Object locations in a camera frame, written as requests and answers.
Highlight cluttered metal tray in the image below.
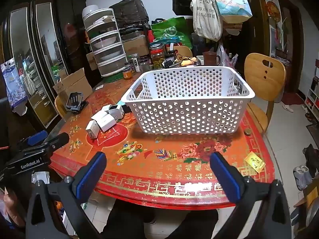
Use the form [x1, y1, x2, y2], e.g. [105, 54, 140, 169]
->
[163, 55, 203, 68]

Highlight wooden chair with holed back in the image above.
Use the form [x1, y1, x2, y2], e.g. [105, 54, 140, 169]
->
[243, 53, 287, 135]

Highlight white perforated plastic basket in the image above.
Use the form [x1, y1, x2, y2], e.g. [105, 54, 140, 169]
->
[121, 66, 256, 135]

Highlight black shoes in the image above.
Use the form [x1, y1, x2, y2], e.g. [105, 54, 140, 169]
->
[303, 144, 319, 172]

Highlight brown cardboard box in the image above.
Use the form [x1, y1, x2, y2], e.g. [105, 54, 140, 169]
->
[122, 35, 149, 56]

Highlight black bag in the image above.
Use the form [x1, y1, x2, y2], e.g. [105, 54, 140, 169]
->
[109, 0, 150, 29]

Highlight white charger with grey label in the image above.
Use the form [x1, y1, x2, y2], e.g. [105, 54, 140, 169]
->
[85, 120, 99, 139]

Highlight blue printed tote bag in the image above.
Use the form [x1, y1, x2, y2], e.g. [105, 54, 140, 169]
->
[209, 0, 253, 24]

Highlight white charger with black face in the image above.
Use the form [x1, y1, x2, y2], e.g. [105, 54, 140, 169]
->
[108, 105, 125, 120]

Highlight dark mirrored cabinet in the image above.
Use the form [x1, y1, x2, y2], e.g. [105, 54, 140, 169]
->
[0, 0, 88, 130]

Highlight beige canvas tote bag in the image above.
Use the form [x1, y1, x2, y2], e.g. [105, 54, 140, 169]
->
[190, 0, 223, 41]

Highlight metal basin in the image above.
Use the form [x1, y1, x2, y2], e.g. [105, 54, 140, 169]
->
[305, 199, 319, 232]

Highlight grey slippers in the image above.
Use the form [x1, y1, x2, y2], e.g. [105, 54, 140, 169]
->
[293, 165, 313, 191]

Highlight small glass jar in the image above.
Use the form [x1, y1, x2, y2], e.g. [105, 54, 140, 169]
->
[130, 53, 141, 73]
[140, 56, 150, 72]

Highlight black phone stand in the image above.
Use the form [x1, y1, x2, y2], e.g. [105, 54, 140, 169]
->
[66, 92, 89, 114]

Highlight brown ceramic cup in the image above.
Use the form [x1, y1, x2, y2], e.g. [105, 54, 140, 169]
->
[202, 51, 221, 66]

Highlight person's dark trouser legs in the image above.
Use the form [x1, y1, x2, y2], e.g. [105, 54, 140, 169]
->
[100, 199, 220, 239]

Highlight open cardboard box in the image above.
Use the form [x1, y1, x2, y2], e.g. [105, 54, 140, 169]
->
[53, 68, 93, 102]

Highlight green plastic basket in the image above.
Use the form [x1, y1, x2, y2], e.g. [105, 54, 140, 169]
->
[103, 72, 125, 83]

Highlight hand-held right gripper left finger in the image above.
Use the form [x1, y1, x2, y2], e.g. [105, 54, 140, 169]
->
[26, 151, 107, 239]

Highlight yellow card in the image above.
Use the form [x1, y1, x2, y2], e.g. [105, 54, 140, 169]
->
[244, 152, 266, 173]

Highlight large white charger cube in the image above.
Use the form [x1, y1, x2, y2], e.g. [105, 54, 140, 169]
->
[97, 116, 117, 133]

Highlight blue and white printed bag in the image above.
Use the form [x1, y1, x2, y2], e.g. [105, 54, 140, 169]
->
[0, 57, 28, 116]

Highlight green shopping bag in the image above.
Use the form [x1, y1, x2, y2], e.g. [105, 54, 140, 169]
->
[151, 17, 193, 50]

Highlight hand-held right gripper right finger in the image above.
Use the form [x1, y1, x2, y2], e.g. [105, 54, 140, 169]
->
[209, 151, 292, 239]

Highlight white plastic drawer unit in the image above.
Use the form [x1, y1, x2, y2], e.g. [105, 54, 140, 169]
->
[82, 8, 129, 77]

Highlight low shelf with boxes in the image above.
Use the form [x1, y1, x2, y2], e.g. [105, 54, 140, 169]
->
[304, 76, 319, 116]

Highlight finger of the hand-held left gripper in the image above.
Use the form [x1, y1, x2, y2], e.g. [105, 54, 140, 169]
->
[43, 132, 70, 152]
[17, 130, 48, 151]

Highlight potted plant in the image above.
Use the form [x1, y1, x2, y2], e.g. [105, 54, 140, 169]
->
[274, 17, 292, 59]

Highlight glass jar of green olives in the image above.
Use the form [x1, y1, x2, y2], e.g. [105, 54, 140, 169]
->
[150, 43, 166, 70]

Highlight blue slippers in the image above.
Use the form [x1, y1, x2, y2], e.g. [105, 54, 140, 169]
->
[290, 207, 301, 226]

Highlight clear red-printed plastic bag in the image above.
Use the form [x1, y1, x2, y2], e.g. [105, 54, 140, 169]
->
[216, 42, 240, 68]

